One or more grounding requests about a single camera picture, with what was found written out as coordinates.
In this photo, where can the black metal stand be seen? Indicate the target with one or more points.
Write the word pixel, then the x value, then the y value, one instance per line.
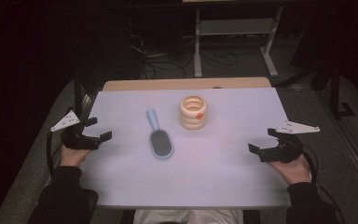
pixel 335 93

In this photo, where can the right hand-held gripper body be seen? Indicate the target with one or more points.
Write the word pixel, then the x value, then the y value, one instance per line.
pixel 284 149

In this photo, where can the person's right hand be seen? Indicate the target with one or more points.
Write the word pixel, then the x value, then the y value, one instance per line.
pixel 293 172

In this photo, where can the cream ribbed holder cup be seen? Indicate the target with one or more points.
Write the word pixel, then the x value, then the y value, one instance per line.
pixel 193 116

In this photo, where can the pale purple table sheet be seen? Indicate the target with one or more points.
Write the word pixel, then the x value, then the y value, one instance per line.
pixel 199 174

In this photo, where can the dark metal rack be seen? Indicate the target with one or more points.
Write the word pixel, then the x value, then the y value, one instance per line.
pixel 85 93

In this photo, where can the person's left hand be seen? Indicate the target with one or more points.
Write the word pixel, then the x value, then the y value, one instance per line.
pixel 73 157

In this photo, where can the person's light trousers lap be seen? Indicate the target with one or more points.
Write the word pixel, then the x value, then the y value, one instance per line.
pixel 189 216

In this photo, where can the white metal stand frame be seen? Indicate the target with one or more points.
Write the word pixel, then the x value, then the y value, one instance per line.
pixel 236 28

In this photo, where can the light blue hairbrush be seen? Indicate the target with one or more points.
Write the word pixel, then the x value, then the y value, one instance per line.
pixel 159 140

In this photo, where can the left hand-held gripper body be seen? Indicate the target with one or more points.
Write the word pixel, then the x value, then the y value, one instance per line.
pixel 74 140

